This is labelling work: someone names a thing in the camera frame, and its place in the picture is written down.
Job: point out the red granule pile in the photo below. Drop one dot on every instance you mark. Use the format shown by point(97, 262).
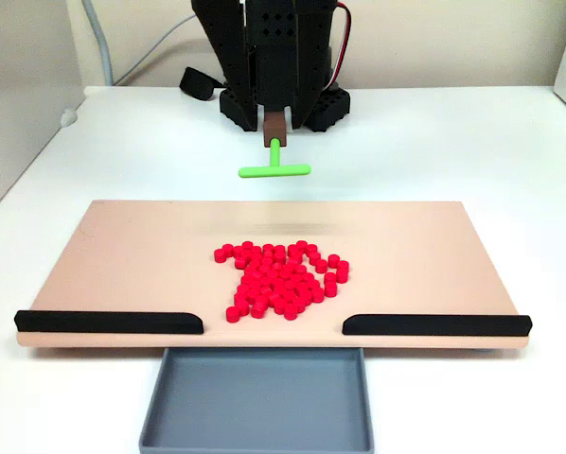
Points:
point(283, 284)

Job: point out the black edge rail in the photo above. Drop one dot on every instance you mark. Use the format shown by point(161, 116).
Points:
point(434, 325)
point(108, 322)

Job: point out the beige flat board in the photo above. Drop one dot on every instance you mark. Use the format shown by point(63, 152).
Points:
point(122, 246)

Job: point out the grey tray container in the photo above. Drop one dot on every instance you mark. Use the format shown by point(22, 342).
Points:
point(259, 402)

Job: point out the green T-shaped pusher tool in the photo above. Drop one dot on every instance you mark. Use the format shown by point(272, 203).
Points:
point(273, 171)

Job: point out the white side partition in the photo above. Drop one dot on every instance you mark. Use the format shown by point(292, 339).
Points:
point(22, 142)

